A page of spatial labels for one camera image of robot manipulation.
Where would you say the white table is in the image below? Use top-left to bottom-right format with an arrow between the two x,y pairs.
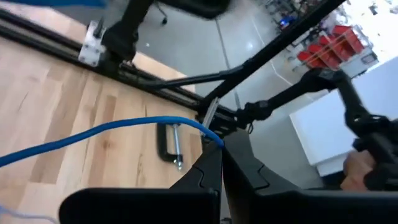
289,55 -> 398,177

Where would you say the rack of red bins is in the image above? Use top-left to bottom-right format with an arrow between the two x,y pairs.
297,24 -> 364,70

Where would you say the black C-clamp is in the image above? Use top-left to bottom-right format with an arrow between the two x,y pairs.
157,123 -> 184,170

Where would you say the person's hand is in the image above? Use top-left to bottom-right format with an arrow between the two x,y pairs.
340,149 -> 377,191

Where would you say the thin blue wire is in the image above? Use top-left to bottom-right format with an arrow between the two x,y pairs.
0,0 -> 225,222

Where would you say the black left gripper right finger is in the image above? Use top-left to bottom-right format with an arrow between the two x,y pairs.
222,129 -> 398,224

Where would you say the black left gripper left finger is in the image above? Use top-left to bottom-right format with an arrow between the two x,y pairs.
58,141 -> 223,224

